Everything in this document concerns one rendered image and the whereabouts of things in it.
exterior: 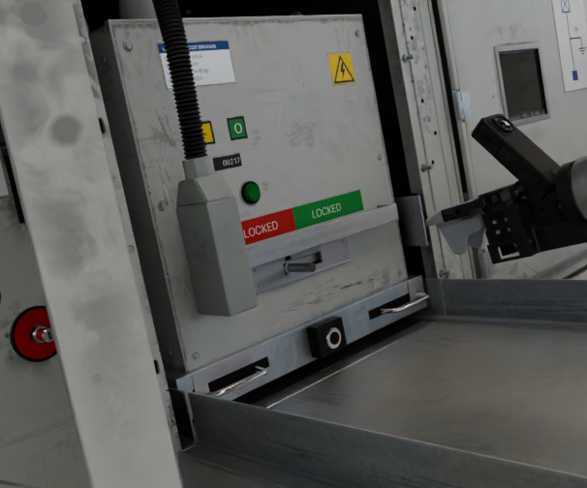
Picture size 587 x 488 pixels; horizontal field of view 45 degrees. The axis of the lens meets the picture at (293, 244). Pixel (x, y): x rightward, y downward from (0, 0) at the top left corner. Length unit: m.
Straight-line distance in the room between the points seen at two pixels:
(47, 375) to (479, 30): 1.01
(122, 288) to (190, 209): 0.64
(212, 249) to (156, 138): 0.18
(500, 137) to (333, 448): 0.38
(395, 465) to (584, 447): 0.20
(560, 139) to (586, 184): 0.89
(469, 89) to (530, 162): 0.59
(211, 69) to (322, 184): 0.26
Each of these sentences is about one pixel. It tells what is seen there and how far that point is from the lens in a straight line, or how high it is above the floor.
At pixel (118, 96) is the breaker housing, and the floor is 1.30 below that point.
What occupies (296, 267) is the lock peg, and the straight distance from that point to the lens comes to 1.06.
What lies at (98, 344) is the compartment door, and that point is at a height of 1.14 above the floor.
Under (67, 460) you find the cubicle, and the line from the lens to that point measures 0.85.
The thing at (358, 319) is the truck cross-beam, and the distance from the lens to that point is 1.18.
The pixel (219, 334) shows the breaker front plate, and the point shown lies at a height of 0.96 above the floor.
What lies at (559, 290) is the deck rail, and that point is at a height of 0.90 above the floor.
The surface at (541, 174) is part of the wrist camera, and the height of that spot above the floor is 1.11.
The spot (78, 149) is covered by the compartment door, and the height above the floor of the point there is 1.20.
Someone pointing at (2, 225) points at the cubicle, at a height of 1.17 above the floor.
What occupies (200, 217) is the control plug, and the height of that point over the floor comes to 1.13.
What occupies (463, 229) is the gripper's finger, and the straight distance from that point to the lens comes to 0.88.
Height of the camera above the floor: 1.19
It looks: 7 degrees down
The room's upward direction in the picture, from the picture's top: 11 degrees counter-clockwise
